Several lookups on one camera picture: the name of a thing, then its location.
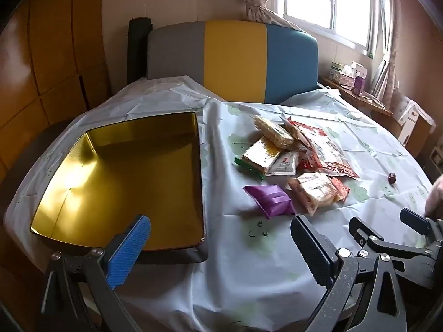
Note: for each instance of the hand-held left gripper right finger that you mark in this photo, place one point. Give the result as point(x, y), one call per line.
point(313, 249)

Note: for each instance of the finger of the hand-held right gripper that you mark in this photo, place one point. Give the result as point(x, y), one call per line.
point(361, 230)
point(413, 219)

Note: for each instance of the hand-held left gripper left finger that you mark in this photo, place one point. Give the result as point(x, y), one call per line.
point(128, 249)

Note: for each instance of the red gold-print snack packet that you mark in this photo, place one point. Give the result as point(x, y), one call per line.
point(341, 188)

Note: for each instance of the white red label cake packet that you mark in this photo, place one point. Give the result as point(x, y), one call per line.
point(311, 190)

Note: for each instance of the purple snack packet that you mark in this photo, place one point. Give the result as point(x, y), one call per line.
point(270, 200)

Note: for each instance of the gold tin box maroon sides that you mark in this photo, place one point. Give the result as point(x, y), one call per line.
point(121, 179)

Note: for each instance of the clear red-print snack bag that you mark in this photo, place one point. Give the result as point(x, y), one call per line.
point(328, 155)

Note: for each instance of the white snack sachet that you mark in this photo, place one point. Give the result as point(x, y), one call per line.
point(283, 164)

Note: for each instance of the cracker packet green ends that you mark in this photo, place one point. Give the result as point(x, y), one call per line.
point(258, 155)

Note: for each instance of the plain red snack packet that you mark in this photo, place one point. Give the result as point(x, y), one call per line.
point(308, 126)

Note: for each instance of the clear packet of crisp cake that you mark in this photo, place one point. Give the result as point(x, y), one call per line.
point(273, 131)

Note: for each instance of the person's right hand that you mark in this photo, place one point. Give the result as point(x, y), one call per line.
point(436, 193)

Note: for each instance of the red date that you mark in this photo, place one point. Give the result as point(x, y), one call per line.
point(392, 177)

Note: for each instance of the white shelf unit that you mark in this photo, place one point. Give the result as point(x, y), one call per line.
point(436, 160)

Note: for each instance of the cardboard box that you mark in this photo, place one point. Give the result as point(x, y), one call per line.
point(417, 135)

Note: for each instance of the white dotted box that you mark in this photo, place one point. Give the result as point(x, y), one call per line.
point(406, 107)

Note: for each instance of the wooden side desk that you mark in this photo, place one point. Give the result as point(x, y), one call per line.
point(367, 105)

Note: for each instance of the purple box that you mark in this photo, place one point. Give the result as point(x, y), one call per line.
point(359, 85)

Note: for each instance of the patterned curtain by desk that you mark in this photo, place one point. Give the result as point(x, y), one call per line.
point(386, 76)

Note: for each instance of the glitter tissue box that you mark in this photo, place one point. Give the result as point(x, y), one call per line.
point(341, 77)

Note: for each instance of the white green box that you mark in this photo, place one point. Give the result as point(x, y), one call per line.
point(339, 66)

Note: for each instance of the grey yellow blue chair back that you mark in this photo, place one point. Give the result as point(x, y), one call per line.
point(235, 58)

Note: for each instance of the wooden wardrobe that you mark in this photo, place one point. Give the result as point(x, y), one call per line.
point(45, 58)

